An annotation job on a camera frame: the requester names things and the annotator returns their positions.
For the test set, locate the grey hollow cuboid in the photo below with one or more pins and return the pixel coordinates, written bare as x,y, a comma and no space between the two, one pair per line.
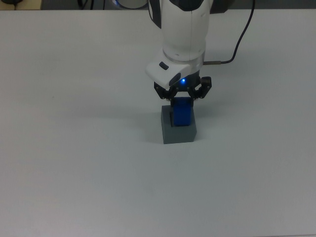
179,134

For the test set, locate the black round object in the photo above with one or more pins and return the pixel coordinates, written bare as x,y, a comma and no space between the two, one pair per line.
14,1

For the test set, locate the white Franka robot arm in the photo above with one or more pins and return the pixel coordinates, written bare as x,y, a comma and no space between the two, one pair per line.
184,32

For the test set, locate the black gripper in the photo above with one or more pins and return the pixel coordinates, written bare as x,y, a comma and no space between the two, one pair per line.
188,82

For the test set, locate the blue block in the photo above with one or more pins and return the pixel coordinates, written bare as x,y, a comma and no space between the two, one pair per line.
182,114

